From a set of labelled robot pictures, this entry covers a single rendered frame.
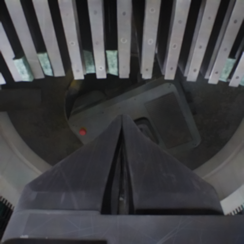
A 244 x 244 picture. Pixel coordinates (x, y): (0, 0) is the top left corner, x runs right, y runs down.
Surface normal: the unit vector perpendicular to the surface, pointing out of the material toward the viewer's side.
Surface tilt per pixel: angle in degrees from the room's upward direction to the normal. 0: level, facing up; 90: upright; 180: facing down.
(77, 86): 0
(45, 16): 0
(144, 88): 45
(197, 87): 0
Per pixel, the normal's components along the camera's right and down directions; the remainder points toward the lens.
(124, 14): -0.02, 0.60
